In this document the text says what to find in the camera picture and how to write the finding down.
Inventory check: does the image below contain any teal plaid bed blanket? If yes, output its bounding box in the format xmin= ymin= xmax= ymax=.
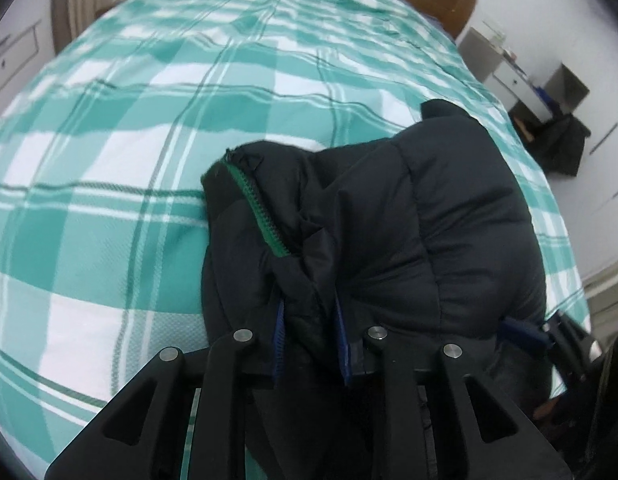
xmin=0 ymin=0 xmax=590 ymax=466

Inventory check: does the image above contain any grey nightstand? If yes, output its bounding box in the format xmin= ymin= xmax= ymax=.
xmin=458 ymin=27 xmax=504 ymax=83

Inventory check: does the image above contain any white drawer cabinet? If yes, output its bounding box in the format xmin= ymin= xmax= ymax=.
xmin=0 ymin=22 xmax=42 ymax=111

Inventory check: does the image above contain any white desk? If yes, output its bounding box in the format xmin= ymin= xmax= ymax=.
xmin=491 ymin=57 xmax=554 ymax=123

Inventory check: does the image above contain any black puffer jacket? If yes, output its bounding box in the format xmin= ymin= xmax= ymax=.
xmin=201 ymin=100 xmax=564 ymax=480

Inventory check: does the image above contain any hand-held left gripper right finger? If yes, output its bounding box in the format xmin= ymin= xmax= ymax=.
xmin=335 ymin=294 xmax=574 ymax=480

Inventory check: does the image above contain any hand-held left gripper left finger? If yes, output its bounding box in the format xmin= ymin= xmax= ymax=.
xmin=44 ymin=301 xmax=288 ymax=480

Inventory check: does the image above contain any dark coat on chair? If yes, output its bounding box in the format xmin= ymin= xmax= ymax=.
xmin=509 ymin=105 xmax=592 ymax=177

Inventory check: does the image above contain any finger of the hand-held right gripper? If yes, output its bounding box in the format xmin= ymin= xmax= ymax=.
xmin=503 ymin=316 xmax=554 ymax=350

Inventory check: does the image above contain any beige curtain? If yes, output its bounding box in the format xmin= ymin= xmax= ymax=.
xmin=50 ymin=0 xmax=134 ymax=56

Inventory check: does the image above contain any grey box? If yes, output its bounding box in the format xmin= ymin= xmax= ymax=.
xmin=546 ymin=62 xmax=590 ymax=113

